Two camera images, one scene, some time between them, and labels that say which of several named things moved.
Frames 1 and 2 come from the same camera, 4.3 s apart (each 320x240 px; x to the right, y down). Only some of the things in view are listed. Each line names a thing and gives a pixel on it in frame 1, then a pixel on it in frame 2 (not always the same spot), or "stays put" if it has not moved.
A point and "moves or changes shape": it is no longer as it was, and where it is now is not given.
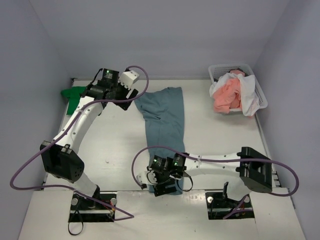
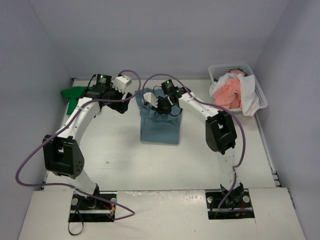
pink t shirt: x=229 y=95 stays put
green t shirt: x=73 y=94 stays put
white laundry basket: x=217 y=70 stays put
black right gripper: x=163 y=186 -> x=162 y=107
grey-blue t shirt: x=163 y=111 moves or changes shape
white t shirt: x=250 y=102 stays put
